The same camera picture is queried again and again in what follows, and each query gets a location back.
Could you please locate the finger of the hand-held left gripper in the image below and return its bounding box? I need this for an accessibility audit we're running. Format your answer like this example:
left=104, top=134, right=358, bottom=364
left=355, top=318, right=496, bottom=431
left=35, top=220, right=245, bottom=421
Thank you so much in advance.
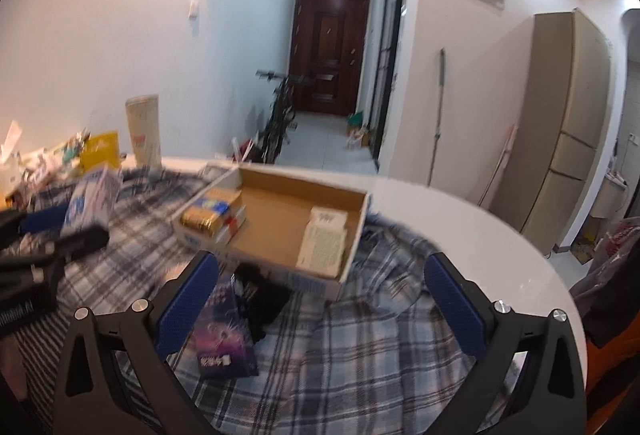
left=0, top=206, right=69, bottom=238
left=42, top=225, right=111, bottom=262

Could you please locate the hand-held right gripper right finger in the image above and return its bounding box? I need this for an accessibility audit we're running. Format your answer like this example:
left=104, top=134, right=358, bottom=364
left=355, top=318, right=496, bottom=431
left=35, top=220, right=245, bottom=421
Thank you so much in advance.
left=424, top=251, right=587, bottom=435

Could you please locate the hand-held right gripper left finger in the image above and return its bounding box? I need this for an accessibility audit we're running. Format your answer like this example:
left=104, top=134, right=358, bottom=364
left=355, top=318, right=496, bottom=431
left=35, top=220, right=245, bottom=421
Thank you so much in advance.
left=50, top=249, right=221, bottom=435

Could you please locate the white blue cartoon box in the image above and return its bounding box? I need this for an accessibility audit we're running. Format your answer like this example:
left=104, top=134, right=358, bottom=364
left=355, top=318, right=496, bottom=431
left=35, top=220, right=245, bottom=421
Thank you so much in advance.
left=59, top=164, right=124, bottom=237

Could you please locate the purple box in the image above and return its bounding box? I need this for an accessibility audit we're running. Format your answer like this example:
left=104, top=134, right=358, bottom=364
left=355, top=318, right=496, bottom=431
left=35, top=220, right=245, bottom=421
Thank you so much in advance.
left=192, top=272, right=259, bottom=379

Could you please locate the gold foil packet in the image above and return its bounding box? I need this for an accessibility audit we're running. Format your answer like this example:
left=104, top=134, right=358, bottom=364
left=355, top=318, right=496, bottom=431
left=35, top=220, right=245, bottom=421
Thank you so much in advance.
left=179, top=207, right=231, bottom=236

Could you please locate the white red cigarette box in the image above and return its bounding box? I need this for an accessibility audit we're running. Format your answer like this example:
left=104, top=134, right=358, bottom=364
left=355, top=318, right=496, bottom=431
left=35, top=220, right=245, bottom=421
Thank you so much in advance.
left=219, top=204, right=247, bottom=242

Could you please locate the blue gold packet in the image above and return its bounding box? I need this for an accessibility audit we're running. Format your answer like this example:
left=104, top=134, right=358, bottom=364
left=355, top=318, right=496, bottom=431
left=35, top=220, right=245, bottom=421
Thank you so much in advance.
left=197, top=197, right=236, bottom=214

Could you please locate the shallow cardboard box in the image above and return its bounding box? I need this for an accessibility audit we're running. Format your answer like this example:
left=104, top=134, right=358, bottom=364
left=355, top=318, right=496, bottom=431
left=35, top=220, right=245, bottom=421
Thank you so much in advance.
left=172, top=163, right=374, bottom=300

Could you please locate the cream white box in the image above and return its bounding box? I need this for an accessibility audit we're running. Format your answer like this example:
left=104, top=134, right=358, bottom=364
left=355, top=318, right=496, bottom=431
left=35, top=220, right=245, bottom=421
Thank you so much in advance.
left=295, top=206, right=350, bottom=279

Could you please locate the grey striped cloth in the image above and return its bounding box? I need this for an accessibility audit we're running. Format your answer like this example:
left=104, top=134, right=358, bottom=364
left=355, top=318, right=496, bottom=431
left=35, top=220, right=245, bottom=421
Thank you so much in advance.
left=14, top=305, right=168, bottom=435

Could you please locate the small black object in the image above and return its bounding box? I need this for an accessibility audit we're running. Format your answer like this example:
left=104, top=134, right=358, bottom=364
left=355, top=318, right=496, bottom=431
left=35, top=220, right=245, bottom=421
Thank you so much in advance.
left=232, top=262, right=294, bottom=344

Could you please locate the yellow container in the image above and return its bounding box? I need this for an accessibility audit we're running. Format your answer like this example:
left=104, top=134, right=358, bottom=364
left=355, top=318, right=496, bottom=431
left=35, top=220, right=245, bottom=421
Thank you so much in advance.
left=79, top=130, right=122, bottom=174

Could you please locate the blue plaid cloth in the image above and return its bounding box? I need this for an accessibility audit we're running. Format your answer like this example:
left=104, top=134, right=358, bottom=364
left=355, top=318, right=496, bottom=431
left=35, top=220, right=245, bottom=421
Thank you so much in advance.
left=25, top=165, right=517, bottom=435

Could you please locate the cream tumbler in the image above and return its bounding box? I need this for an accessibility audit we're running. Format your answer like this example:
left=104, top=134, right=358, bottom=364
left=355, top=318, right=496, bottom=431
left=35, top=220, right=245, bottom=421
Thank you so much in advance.
left=124, top=94, right=163, bottom=169

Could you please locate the dark grey cloth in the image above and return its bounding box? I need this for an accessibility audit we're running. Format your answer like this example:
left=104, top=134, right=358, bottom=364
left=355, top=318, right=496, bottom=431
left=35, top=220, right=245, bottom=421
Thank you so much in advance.
left=570, top=217, right=640, bottom=348

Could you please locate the orange cloth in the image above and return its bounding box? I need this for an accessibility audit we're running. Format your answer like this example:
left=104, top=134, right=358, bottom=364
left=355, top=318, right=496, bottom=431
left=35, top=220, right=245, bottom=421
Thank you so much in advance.
left=584, top=327, right=640, bottom=435

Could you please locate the pile of items on floor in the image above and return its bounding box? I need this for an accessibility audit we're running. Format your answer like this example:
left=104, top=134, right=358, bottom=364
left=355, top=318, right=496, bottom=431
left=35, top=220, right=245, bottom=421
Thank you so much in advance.
left=346, top=112, right=376, bottom=151

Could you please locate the black bicycle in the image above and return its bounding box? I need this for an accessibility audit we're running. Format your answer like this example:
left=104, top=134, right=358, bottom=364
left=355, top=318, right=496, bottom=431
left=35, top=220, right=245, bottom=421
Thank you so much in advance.
left=249, top=68, right=314, bottom=165

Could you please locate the beige refrigerator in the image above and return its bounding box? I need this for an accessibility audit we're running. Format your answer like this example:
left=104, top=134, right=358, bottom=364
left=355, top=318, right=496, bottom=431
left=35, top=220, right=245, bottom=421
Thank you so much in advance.
left=492, top=8, right=614, bottom=256

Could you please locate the black framed glass door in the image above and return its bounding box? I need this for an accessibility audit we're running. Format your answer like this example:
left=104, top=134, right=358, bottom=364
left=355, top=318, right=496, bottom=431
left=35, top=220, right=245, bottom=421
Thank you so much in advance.
left=372, top=0, right=411, bottom=161

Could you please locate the dark red entrance door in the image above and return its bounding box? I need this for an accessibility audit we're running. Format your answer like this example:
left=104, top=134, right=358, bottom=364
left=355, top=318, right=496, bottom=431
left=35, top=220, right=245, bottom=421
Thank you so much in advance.
left=288, top=0, right=371, bottom=117

